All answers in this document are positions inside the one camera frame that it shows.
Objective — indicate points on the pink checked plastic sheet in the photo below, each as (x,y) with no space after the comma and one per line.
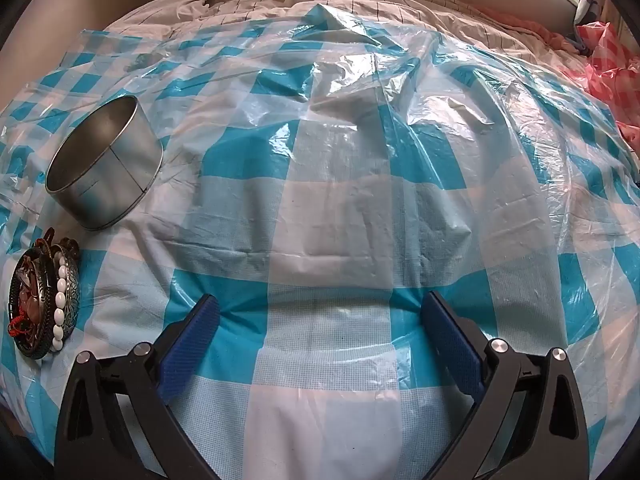
(610,70)

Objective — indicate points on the pink blanket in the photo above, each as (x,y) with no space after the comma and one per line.
(550,37)

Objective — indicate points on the round metal tin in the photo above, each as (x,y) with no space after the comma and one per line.
(115,180)

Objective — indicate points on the blue checked plastic sheet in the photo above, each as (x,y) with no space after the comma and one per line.
(340,210)

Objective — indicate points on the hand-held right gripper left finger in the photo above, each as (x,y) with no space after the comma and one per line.
(192,330)

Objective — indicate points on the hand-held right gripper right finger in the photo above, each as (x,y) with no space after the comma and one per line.
(450,330)

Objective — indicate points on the striped white bed sheet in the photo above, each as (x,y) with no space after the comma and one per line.
(400,10)

